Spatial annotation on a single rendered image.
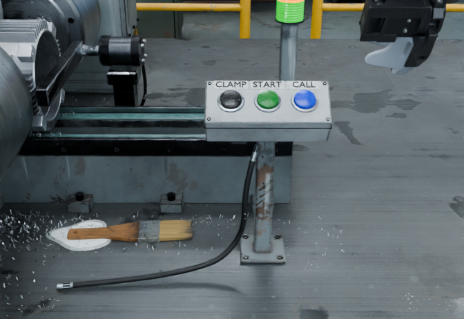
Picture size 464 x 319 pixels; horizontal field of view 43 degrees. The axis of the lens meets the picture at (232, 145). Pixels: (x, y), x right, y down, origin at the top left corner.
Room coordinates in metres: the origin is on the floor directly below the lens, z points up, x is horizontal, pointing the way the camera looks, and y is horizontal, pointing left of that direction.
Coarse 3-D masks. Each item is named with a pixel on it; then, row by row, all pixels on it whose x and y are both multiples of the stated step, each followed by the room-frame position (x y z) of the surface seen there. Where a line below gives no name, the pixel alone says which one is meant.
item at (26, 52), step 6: (48, 24) 1.02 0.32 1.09; (54, 30) 1.03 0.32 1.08; (18, 48) 0.90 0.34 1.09; (24, 48) 0.89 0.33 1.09; (30, 48) 0.90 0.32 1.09; (18, 54) 0.89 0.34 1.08; (24, 54) 0.89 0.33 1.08; (30, 54) 0.89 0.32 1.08; (24, 60) 0.89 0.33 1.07; (30, 60) 0.89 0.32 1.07; (36, 120) 0.89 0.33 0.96; (42, 120) 0.89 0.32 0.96; (36, 126) 0.89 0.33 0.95; (42, 126) 0.89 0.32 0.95
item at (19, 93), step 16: (0, 48) 0.79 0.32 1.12; (0, 64) 0.76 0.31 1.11; (16, 64) 0.79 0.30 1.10; (0, 80) 0.73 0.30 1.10; (16, 80) 0.77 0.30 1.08; (0, 96) 0.71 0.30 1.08; (16, 96) 0.75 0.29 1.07; (0, 112) 0.69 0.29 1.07; (16, 112) 0.73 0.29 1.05; (32, 112) 0.79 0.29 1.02; (0, 128) 0.67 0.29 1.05; (16, 128) 0.72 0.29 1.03; (0, 144) 0.66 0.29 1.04; (16, 144) 0.72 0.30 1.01; (0, 160) 0.65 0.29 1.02; (0, 176) 0.67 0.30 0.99
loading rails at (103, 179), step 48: (48, 144) 0.89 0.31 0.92; (96, 144) 0.89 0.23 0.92; (144, 144) 0.89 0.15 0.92; (192, 144) 0.89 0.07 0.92; (240, 144) 0.89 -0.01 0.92; (288, 144) 0.89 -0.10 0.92; (0, 192) 0.89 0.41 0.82; (48, 192) 0.89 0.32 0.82; (96, 192) 0.89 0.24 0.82; (144, 192) 0.89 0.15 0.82; (192, 192) 0.89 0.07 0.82; (240, 192) 0.89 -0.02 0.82; (288, 192) 0.89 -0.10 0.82
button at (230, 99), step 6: (228, 90) 0.74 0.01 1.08; (234, 90) 0.74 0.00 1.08; (222, 96) 0.73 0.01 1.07; (228, 96) 0.73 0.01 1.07; (234, 96) 0.73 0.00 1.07; (240, 96) 0.74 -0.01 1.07; (222, 102) 0.73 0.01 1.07; (228, 102) 0.73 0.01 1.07; (234, 102) 0.73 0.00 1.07; (240, 102) 0.73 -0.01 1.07; (228, 108) 0.72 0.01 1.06; (234, 108) 0.72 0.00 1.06
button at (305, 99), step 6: (300, 90) 0.74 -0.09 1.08; (306, 90) 0.74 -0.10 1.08; (294, 96) 0.74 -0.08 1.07; (300, 96) 0.73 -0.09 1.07; (306, 96) 0.73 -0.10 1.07; (312, 96) 0.73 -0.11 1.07; (294, 102) 0.73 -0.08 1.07; (300, 102) 0.73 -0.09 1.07; (306, 102) 0.73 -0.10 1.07; (312, 102) 0.73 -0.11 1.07; (306, 108) 0.72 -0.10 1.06
